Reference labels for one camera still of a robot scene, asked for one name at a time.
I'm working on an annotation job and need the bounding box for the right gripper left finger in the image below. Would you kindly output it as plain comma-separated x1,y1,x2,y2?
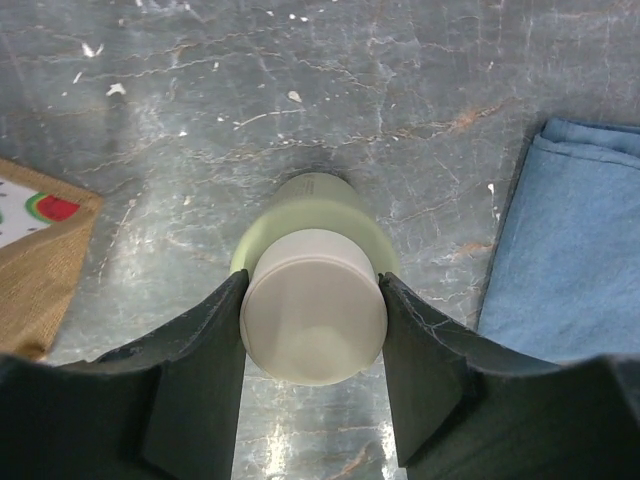
1,271,248,479

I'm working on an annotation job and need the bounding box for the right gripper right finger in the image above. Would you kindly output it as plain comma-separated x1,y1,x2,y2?
379,274,639,479

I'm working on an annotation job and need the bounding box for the watermelon print canvas bag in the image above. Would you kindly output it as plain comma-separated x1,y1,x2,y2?
1,159,102,360

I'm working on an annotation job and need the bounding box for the blue folded cloth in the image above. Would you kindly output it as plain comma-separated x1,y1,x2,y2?
478,118,639,363

